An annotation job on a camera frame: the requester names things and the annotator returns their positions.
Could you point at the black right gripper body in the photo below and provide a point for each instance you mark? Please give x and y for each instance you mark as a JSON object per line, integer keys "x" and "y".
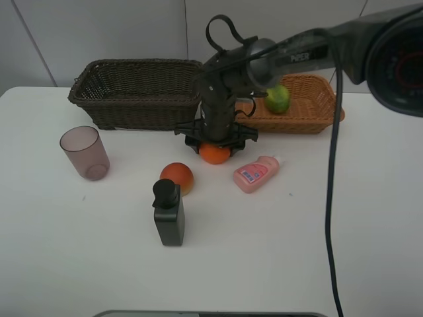
{"x": 219, "y": 92}

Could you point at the green round fruit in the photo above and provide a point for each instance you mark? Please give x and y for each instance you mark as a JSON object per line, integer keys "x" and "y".
{"x": 277, "y": 100}

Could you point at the pink lotion bottle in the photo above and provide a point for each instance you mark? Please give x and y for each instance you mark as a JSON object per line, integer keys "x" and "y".
{"x": 254, "y": 175}

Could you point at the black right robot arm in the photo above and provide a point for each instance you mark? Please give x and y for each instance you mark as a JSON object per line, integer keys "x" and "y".
{"x": 383, "y": 49}

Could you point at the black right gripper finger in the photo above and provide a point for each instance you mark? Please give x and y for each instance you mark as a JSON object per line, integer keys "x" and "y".
{"x": 236, "y": 148}
{"x": 194, "y": 145}

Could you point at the dark brown wicker basket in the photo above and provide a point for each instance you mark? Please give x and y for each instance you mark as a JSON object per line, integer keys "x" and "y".
{"x": 139, "y": 94}

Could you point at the tan wicker basket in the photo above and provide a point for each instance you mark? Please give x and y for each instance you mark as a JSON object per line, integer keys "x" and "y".
{"x": 311, "y": 108}

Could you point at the translucent purple plastic cup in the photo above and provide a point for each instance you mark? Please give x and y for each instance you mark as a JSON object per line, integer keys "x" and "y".
{"x": 84, "y": 148}

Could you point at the orange mandarin fruit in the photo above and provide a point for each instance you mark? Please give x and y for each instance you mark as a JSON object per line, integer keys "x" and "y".
{"x": 213, "y": 154}

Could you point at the red orange peach fruit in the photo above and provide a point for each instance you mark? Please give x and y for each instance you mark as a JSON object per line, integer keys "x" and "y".
{"x": 180, "y": 174}

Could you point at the black pump dispenser bottle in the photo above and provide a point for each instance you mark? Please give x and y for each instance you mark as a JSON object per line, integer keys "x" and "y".
{"x": 169, "y": 214}

